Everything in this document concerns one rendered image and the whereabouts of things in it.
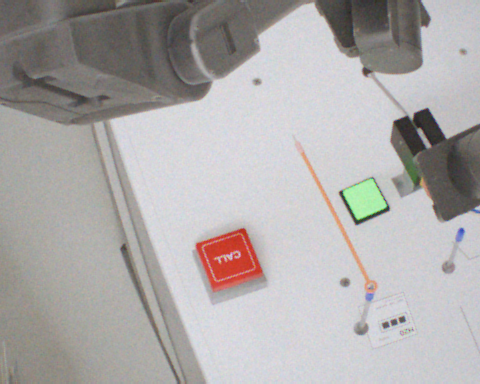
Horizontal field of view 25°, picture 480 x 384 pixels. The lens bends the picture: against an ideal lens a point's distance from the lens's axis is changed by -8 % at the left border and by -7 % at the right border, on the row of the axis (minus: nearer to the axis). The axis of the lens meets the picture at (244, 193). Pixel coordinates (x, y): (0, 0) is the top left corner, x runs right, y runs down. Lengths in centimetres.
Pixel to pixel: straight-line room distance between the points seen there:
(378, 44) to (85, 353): 153
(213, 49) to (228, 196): 57
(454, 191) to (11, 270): 140
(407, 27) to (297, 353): 33
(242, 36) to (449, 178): 41
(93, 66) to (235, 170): 65
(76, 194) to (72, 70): 169
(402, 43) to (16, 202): 137
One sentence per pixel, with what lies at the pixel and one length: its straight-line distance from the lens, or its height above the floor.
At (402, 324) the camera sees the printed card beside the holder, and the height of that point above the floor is 117.
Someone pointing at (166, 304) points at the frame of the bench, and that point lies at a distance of 142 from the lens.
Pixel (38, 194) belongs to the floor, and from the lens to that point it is 219.
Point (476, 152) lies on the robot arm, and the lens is 91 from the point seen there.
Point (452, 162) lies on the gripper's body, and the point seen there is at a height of 123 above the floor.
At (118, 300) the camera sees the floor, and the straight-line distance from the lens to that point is 230.
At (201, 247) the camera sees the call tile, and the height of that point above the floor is 109.
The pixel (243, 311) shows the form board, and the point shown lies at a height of 112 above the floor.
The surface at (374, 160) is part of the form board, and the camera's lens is 116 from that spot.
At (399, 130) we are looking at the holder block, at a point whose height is 111.
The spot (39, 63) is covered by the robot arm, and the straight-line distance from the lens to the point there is 52.
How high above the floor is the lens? 206
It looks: 65 degrees down
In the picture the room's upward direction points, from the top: 143 degrees clockwise
